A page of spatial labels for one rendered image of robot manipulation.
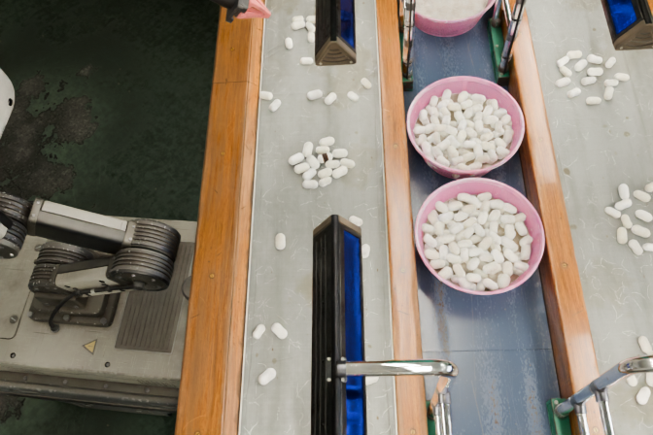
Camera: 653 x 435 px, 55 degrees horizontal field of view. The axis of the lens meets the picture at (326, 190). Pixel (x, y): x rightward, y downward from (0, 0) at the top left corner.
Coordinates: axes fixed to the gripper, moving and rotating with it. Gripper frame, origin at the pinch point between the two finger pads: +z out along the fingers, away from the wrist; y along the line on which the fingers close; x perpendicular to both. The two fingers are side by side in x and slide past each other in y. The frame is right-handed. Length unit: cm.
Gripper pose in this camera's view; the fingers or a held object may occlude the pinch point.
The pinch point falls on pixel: (266, 14)
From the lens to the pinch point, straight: 159.7
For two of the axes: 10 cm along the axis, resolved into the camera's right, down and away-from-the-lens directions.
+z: 8.2, 2.9, 4.9
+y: 0.1, -8.7, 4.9
